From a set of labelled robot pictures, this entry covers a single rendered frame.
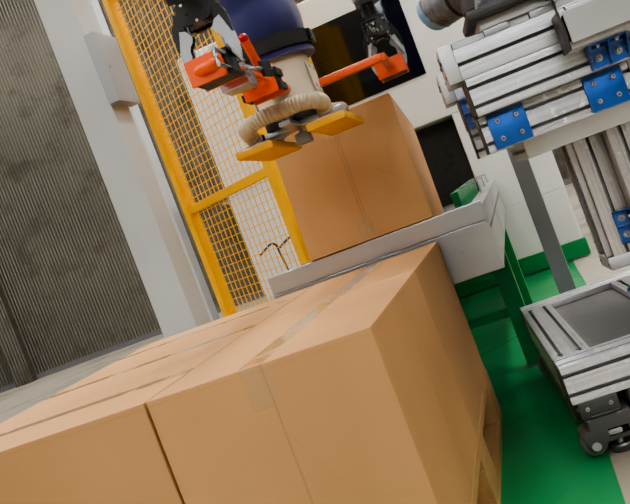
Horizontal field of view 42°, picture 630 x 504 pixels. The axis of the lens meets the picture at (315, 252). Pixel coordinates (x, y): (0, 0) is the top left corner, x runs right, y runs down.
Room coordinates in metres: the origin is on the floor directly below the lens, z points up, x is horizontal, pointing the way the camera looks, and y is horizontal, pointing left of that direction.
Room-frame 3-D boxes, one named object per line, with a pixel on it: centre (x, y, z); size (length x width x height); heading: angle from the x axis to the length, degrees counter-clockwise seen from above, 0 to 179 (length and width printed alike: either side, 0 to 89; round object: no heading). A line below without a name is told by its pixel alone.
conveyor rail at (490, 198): (3.52, -0.79, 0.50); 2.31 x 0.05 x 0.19; 165
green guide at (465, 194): (3.88, -0.82, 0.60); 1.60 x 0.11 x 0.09; 165
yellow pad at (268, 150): (2.15, 0.01, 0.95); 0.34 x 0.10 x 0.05; 167
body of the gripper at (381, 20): (2.33, -0.39, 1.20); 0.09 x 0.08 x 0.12; 167
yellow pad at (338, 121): (2.11, -0.17, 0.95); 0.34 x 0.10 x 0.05; 167
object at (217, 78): (1.54, 0.06, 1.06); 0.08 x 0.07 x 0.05; 167
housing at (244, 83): (1.67, 0.02, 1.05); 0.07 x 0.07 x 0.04; 77
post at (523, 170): (2.90, -0.80, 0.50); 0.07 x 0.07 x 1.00; 75
